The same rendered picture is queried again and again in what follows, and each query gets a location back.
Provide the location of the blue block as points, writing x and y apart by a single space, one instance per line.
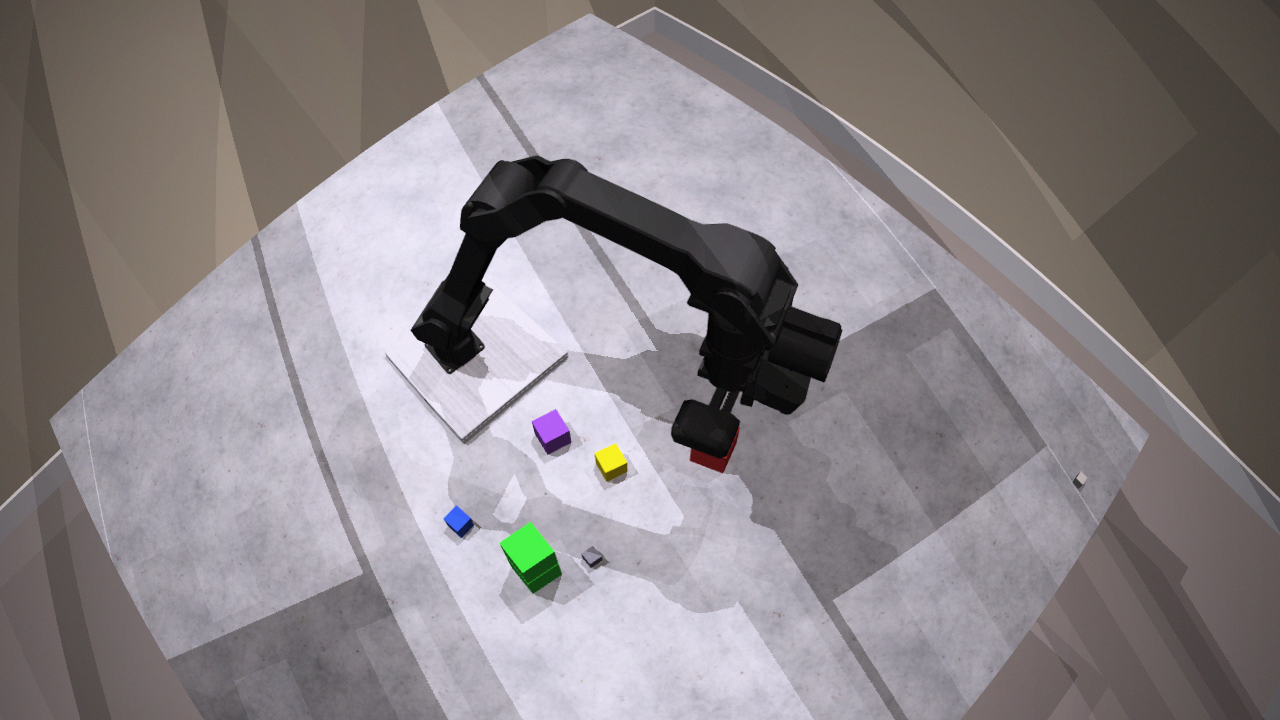
459 521

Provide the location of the red block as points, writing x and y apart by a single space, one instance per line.
712 462

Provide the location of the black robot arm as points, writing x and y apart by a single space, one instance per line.
733 274

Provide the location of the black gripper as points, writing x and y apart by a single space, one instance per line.
707 428

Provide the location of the yellow cube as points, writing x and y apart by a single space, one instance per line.
611 462

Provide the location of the purple cube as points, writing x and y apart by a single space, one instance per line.
552 431

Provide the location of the green block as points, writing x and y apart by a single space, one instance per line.
529 552
542 580

